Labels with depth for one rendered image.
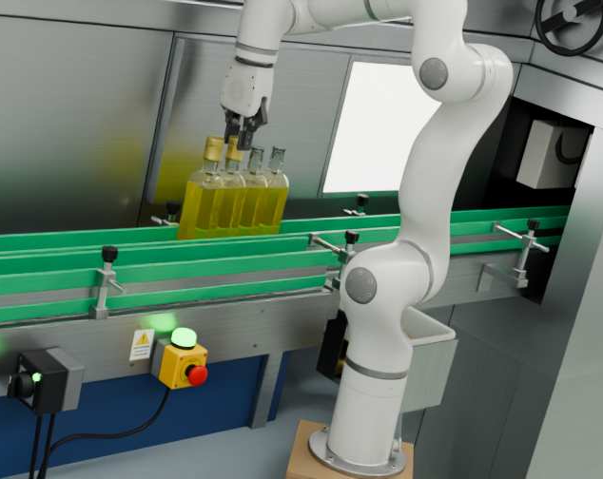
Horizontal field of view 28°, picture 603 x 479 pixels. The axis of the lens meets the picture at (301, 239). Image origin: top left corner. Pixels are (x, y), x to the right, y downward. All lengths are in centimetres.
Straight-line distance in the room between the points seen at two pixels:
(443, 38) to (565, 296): 130
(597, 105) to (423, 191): 109
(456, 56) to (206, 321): 70
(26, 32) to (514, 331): 163
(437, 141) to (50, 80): 72
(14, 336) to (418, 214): 72
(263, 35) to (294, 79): 32
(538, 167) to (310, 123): 88
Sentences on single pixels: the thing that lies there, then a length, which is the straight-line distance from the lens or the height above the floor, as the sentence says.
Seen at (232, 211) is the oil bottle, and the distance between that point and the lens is 237.
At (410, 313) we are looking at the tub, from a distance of 261.
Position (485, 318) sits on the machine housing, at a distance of 331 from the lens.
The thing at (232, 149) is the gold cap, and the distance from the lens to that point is 234.
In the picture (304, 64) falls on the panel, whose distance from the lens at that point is 259.
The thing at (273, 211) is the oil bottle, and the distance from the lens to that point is 244.
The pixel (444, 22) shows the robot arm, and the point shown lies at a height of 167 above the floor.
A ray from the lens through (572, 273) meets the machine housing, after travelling 313.
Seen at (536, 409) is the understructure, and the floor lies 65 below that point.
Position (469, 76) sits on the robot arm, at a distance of 198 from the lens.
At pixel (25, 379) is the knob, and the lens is 200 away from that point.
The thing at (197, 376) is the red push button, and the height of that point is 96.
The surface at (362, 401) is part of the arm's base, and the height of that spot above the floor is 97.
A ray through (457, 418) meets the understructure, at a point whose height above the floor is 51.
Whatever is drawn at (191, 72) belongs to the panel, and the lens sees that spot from 239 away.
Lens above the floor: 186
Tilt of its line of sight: 17 degrees down
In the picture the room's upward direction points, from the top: 13 degrees clockwise
